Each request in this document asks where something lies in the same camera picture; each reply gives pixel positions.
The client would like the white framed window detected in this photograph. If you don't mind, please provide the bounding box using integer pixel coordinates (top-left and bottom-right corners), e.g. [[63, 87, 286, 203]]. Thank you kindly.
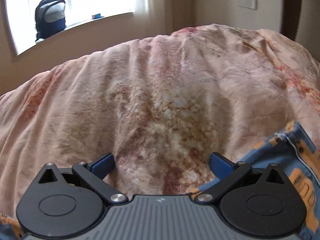
[[4, 0, 148, 55]]

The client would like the pink floral bed quilt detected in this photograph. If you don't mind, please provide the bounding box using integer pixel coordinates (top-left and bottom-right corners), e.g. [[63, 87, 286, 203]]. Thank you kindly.
[[1, 24, 319, 217]]

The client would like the cream window curtain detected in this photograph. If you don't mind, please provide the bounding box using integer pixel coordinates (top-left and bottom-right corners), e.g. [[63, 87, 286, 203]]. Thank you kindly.
[[133, 0, 195, 37]]

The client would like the dark wooden headboard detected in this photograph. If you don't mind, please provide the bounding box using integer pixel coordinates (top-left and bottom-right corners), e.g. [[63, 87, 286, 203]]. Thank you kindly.
[[280, 0, 302, 41]]

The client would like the small blue red box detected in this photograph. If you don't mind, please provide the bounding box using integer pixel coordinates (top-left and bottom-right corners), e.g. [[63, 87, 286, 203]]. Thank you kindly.
[[92, 14, 102, 20]]

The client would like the black grey backpack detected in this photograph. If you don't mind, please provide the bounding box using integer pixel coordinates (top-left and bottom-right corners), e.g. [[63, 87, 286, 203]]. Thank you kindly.
[[35, 0, 66, 41]]

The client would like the white wall switch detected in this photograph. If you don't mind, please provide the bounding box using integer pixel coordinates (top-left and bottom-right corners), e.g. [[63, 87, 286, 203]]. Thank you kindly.
[[238, 0, 257, 10]]

